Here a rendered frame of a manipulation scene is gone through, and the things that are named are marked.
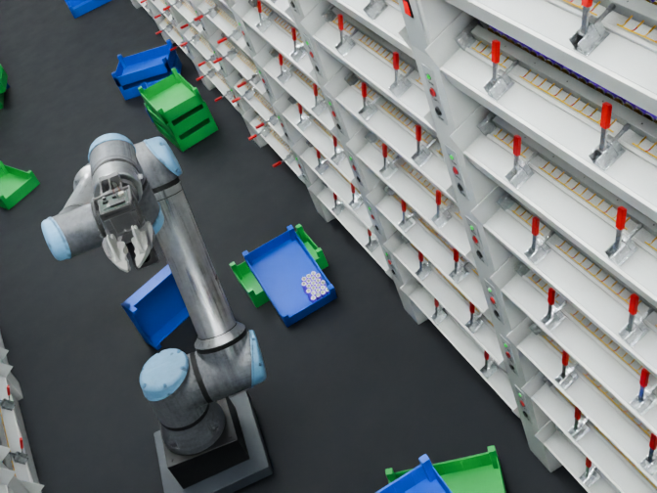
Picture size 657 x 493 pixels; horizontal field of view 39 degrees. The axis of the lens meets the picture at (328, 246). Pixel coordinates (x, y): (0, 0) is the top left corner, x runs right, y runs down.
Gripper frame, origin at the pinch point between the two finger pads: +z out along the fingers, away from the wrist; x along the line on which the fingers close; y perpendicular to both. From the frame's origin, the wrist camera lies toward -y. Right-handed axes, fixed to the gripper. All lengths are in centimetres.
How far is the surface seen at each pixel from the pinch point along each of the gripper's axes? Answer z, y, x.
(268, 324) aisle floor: -105, -122, 11
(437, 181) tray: -28, -28, 61
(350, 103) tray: -72, -29, 54
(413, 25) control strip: -15, 17, 60
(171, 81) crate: -270, -107, 5
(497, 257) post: -9, -38, 66
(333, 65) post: -79, -21, 54
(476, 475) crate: -15, -117, 52
